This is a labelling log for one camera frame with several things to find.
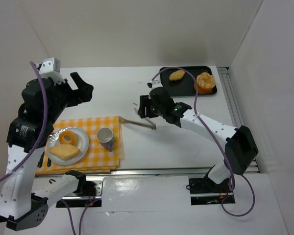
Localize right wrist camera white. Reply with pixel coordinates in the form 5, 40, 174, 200
147, 80, 163, 91

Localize black handled cutlery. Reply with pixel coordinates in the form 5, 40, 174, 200
47, 158, 51, 167
37, 152, 45, 168

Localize black baking tray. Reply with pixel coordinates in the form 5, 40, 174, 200
160, 66, 212, 97

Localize glazed ring donut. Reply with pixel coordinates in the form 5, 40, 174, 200
58, 130, 78, 146

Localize white paper plate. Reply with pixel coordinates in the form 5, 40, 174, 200
45, 126, 89, 165

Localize wedge-shaped bread slice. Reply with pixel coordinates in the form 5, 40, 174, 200
49, 143, 80, 161

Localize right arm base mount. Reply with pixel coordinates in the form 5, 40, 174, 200
186, 178, 235, 206

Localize aluminium rail frame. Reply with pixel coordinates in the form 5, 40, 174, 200
217, 67, 260, 174

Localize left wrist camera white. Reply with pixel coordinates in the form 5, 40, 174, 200
37, 57, 65, 84

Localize small oval bread roll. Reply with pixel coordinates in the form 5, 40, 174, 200
169, 70, 185, 81

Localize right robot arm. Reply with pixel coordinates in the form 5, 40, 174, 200
137, 87, 259, 185

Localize purple mug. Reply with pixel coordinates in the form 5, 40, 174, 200
96, 127, 115, 152

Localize stainless steel tongs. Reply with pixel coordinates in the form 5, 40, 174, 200
119, 116, 156, 130

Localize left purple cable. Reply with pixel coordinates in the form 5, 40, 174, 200
0, 61, 49, 188

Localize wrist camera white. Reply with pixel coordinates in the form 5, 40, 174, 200
37, 57, 65, 84
147, 80, 163, 91

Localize yellow checkered cloth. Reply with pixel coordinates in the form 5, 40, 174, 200
36, 116, 123, 176

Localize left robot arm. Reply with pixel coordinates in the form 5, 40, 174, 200
0, 72, 94, 231

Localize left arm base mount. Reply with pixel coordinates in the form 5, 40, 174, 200
56, 180, 103, 208

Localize orange cupcake-shaped bread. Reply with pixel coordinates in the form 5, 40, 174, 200
194, 72, 216, 94

